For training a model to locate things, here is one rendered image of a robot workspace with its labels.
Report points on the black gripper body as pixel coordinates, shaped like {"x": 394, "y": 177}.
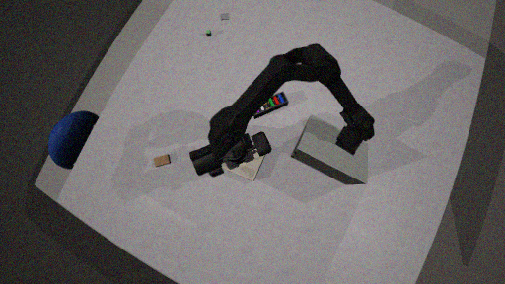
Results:
{"x": 260, "y": 143}

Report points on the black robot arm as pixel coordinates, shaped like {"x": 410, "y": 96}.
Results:
{"x": 227, "y": 136}

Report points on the beige square tray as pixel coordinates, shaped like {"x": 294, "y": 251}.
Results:
{"x": 247, "y": 170}

